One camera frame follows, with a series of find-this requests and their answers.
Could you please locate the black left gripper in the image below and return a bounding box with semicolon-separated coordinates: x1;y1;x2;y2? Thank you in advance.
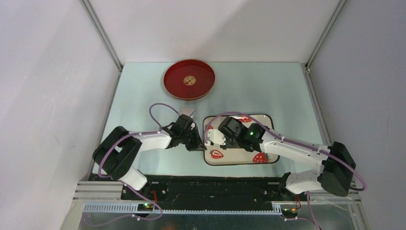
180;126;206;152

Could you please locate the strawberry print tray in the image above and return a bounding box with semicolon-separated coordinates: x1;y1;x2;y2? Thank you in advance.
203;114;280;166

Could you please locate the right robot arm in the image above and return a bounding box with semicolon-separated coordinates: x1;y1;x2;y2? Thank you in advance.
218;117;356;200

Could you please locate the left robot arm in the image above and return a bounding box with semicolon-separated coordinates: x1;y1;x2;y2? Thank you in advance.
92;115;207;200

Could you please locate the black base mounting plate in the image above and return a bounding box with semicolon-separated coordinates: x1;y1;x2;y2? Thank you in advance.
87;172;345;212

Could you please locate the red round plate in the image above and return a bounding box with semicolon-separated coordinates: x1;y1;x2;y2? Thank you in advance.
163;59;216;101

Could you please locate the aluminium frame rail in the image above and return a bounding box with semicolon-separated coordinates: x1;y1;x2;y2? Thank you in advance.
73;181;362;217

